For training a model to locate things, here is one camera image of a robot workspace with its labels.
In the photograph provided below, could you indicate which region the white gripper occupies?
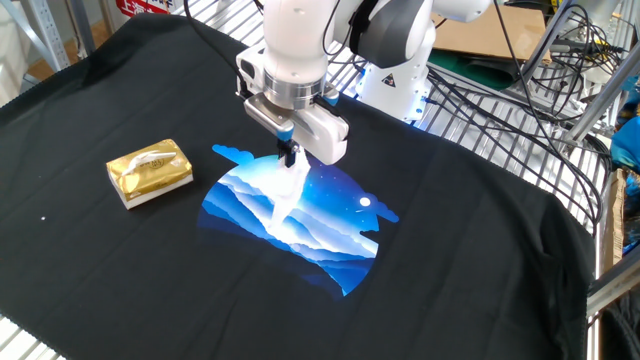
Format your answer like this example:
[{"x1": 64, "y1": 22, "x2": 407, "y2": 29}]
[{"x1": 276, "y1": 102, "x2": 350, "y2": 169}]

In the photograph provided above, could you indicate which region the white napkin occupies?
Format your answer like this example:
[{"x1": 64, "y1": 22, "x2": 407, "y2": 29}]
[
  {"x1": 268, "y1": 147, "x2": 312, "y2": 235},
  {"x1": 121, "y1": 151, "x2": 178, "y2": 177}
]

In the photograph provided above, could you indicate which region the gold tissue pack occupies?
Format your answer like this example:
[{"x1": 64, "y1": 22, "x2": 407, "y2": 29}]
[{"x1": 106, "y1": 138, "x2": 194, "y2": 211}]

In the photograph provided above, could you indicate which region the black cloth with blue print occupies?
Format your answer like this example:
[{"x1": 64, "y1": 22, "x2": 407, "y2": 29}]
[{"x1": 0, "y1": 13, "x2": 599, "y2": 360}]

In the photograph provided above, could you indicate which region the red white printed box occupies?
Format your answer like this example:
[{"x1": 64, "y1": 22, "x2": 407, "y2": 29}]
[{"x1": 115, "y1": 0, "x2": 174, "y2": 18}]

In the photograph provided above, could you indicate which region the dark metal pole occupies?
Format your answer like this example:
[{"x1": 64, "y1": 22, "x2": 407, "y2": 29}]
[{"x1": 68, "y1": 0, "x2": 97, "y2": 57}]

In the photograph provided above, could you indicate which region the brown cardboard sheet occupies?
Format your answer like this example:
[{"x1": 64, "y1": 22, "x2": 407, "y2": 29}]
[{"x1": 429, "y1": 2, "x2": 553, "y2": 64}]

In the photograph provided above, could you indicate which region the grey shelf upright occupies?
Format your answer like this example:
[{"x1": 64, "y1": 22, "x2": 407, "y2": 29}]
[{"x1": 0, "y1": 0, "x2": 71, "y2": 71}]

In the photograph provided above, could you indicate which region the aluminium beam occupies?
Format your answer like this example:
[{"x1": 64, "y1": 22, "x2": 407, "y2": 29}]
[
  {"x1": 517, "y1": 0, "x2": 576, "y2": 91},
  {"x1": 564, "y1": 54, "x2": 640, "y2": 146},
  {"x1": 587, "y1": 259, "x2": 640, "y2": 316}
]

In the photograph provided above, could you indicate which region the brown cardboard strip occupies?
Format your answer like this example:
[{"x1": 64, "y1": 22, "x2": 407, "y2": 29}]
[{"x1": 602, "y1": 169, "x2": 626, "y2": 271}]

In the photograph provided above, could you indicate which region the blue plastic bag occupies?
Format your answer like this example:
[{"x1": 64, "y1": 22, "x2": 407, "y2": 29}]
[{"x1": 610, "y1": 74, "x2": 640, "y2": 174}]

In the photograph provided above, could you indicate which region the black bag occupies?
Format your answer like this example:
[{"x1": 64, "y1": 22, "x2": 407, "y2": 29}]
[{"x1": 599, "y1": 294, "x2": 640, "y2": 360}]

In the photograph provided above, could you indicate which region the silver blue wrist mount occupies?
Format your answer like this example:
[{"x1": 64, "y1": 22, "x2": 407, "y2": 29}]
[{"x1": 243, "y1": 83, "x2": 341, "y2": 143}]

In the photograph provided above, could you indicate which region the black cable bundle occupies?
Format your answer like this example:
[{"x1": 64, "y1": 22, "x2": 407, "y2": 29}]
[{"x1": 424, "y1": 0, "x2": 615, "y2": 236}]

